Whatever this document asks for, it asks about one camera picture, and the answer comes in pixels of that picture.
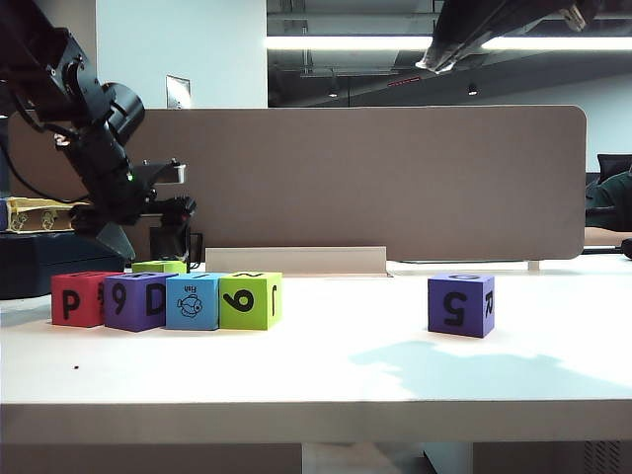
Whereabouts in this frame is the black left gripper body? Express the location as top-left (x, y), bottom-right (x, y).
top-left (68, 198), bottom-right (165, 236)

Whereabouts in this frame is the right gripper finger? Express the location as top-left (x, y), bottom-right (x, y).
top-left (458, 0), bottom-right (632, 63)
top-left (414, 0), bottom-right (539, 76)

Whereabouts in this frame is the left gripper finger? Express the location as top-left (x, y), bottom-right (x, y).
top-left (95, 221), bottom-right (137, 263)
top-left (159, 196), bottom-right (198, 261)

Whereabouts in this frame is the purple foam block letter D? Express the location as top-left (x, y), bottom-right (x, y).
top-left (103, 272), bottom-right (180, 334)

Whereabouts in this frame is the red foam block zebra picture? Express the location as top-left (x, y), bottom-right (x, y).
top-left (49, 271), bottom-right (125, 329)

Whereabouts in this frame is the blue foam block fish picture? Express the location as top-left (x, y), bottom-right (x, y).
top-left (165, 273), bottom-right (222, 332)

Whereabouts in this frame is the green foam block letter N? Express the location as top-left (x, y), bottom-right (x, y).
top-left (218, 271), bottom-right (284, 332)

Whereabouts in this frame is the purple foam block letter G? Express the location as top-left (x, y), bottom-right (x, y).
top-left (427, 273), bottom-right (496, 341)

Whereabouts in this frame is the green foam block letter L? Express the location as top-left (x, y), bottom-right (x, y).
top-left (130, 260), bottom-right (189, 277)

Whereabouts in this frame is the black mug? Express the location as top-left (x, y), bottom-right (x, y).
top-left (149, 225), bottom-right (205, 264)

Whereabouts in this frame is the gold patterned box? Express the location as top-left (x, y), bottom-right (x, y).
top-left (6, 197), bottom-right (94, 234)

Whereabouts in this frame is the dark navy storage box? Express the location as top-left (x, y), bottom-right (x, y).
top-left (0, 229), bottom-right (125, 301)

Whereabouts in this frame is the white ceiling light strip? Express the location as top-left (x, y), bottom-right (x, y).
top-left (266, 37), bottom-right (632, 52)

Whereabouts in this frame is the black office chair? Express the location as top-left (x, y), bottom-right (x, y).
top-left (595, 153), bottom-right (632, 188)

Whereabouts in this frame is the brown fabric desk divider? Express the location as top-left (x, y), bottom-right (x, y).
top-left (8, 104), bottom-right (589, 264)

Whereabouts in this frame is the person in dark green shirt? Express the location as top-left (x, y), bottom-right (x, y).
top-left (584, 167), bottom-right (632, 261)

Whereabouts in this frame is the dark vented panel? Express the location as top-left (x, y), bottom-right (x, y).
top-left (583, 440), bottom-right (625, 474)

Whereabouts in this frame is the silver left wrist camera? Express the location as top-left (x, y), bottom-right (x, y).
top-left (132, 158), bottom-right (189, 198)

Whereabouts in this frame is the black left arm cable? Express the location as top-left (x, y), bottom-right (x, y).
top-left (0, 142), bottom-right (93, 206)

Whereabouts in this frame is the silver wall sign plate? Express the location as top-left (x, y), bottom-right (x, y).
top-left (165, 75), bottom-right (193, 111)

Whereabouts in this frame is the beige cable tray rail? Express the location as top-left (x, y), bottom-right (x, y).
top-left (204, 246), bottom-right (389, 279)

